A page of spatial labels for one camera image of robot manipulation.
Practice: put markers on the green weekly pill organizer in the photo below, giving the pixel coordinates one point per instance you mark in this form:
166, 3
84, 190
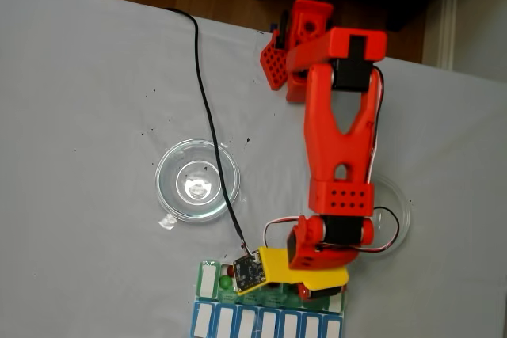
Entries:
206, 280

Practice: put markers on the black camera circuit board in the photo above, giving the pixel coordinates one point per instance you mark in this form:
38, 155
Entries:
248, 274

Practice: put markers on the blue weekly pill organizer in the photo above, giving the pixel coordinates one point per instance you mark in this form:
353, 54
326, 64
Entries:
196, 320

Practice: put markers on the clear glass bowl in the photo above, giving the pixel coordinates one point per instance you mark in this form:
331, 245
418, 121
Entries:
396, 203
178, 156

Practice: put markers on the orange perforated base bracket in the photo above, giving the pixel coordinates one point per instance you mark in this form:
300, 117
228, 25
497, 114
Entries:
275, 63

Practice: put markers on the white door trim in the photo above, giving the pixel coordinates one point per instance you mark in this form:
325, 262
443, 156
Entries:
449, 21

